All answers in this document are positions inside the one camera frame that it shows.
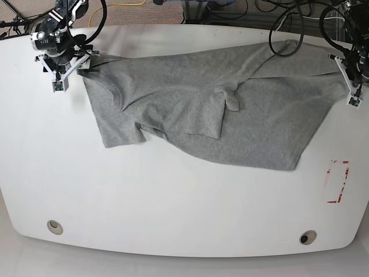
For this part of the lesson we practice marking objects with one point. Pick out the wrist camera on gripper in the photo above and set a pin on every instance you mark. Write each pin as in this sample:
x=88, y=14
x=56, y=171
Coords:
x=354, y=101
x=60, y=85

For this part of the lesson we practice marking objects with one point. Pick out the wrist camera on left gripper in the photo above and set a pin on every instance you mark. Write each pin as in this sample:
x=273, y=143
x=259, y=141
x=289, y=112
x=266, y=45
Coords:
x=354, y=101

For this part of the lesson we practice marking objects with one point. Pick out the grey T-shirt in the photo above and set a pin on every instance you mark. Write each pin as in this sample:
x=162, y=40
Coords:
x=241, y=105

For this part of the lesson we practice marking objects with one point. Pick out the red tape rectangle marking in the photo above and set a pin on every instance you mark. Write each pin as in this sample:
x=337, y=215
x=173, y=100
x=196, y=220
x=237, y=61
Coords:
x=335, y=181

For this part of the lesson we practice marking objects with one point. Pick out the left table cable grommet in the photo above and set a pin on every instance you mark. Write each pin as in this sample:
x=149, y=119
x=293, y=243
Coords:
x=54, y=227

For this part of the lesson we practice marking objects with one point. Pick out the table cable grommet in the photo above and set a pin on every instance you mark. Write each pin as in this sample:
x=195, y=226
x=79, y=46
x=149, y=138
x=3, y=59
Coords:
x=308, y=237
x=54, y=227

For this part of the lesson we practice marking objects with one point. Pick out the black tripod legs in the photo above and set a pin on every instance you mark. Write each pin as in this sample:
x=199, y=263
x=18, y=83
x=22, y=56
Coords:
x=20, y=25

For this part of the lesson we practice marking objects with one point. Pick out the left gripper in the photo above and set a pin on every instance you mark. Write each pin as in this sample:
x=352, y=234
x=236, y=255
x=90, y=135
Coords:
x=355, y=72

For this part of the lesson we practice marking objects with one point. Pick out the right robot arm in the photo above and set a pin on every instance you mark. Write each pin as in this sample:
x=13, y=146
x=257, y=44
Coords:
x=62, y=52

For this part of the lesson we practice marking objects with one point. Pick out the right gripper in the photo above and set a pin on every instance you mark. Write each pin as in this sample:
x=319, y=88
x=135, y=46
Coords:
x=62, y=66

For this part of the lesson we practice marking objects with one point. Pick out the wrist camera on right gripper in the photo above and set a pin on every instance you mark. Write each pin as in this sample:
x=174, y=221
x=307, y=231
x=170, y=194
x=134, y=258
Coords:
x=60, y=85

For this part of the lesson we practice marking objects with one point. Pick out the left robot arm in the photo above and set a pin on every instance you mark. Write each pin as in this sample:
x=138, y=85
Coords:
x=355, y=14

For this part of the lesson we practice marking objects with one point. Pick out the right table cable grommet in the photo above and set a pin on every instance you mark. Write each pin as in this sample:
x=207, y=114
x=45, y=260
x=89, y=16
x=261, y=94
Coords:
x=308, y=237

